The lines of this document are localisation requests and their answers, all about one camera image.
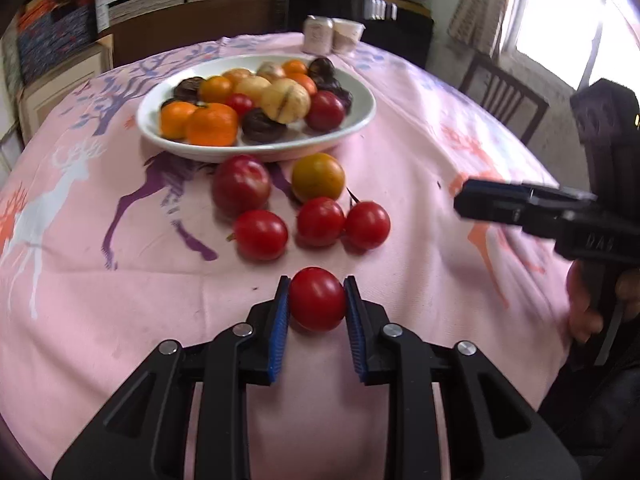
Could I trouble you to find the black glossy panel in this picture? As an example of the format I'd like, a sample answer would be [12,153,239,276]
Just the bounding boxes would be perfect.
[287,0,435,68]

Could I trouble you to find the pink deer print tablecloth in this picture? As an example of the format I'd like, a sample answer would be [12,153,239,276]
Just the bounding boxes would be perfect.
[0,32,593,480]

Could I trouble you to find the bright white framed window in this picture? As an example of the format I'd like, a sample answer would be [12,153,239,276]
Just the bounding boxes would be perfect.
[500,0,640,91]

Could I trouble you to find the small yellow passion fruit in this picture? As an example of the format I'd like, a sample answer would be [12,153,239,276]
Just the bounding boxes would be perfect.
[257,61,288,83]

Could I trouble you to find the dark brown wooden headboard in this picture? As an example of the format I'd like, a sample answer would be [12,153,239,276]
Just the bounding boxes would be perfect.
[110,0,281,68]

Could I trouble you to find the orange mandarin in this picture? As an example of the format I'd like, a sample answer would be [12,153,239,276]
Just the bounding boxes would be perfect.
[287,73,319,97]
[160,101,198,141]
[185,103,240,147]

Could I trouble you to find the checkered beige curtain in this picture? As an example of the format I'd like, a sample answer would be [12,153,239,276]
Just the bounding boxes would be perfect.
[446,0,523,58]

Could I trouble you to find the white paper cup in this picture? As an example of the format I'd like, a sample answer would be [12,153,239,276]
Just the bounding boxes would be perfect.
[331,17,364,55]

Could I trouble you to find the orange green tomato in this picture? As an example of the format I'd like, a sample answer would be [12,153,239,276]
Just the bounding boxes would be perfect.
[291,152,347,203]

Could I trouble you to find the pink white drink can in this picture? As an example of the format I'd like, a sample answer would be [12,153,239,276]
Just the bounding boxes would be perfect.
[301,15,335,56]

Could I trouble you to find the dark purple passion fruit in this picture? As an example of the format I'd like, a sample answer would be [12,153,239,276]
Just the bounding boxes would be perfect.
[172,76,207,103]
[241,108,289,144]
[307,57,337,81]
[320,77,354,113]

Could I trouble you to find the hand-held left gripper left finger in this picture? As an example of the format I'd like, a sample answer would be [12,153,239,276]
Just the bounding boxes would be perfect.
[52,276,292,480]

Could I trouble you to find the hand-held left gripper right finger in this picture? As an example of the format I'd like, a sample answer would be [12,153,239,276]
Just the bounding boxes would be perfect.
[344,276,582,480]

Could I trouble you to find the person's right hand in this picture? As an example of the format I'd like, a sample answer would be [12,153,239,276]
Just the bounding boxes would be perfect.
[567,262,640,343]

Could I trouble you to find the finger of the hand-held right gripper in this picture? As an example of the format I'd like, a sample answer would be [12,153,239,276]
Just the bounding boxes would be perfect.
[454,191,567,241]
[462,177,597,204]

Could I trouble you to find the light wooden picture frame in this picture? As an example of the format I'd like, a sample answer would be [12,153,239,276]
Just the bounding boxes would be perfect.
[17,35,115,146]

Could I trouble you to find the dark slatted wooden chair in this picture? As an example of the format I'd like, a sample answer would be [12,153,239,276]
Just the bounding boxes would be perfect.
[457,50,550,146]

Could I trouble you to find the dark red plum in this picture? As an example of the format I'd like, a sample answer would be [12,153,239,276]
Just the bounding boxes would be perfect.
[305,91,346,132]
[211,154,272,218]

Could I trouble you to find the person's dark clothing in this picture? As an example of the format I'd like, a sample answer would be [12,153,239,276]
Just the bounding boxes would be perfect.
[537,340,640,480]

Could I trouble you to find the stack of blue patterned boxes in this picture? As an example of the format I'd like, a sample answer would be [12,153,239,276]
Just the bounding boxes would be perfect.
[15,0,98,86]

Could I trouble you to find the white plate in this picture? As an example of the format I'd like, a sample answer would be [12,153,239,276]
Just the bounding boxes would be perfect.
[136,52,377,163]

